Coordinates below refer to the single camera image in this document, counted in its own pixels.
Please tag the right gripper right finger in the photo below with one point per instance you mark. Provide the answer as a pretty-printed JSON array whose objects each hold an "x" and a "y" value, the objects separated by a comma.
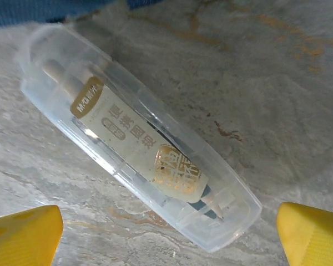
[{"x": 313, "y": 238}]

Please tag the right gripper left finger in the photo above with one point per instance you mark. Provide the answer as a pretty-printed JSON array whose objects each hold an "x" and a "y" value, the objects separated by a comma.
[{"x": 22, "y": 238}]

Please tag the navy blue backpack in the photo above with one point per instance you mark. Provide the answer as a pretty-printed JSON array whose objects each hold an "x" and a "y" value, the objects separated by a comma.
[{"x": 30, "y": 11}]

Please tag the clear plastic compass case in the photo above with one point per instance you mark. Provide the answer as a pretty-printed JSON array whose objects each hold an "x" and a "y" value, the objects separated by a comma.
[{"x": 127, "y": 124}]

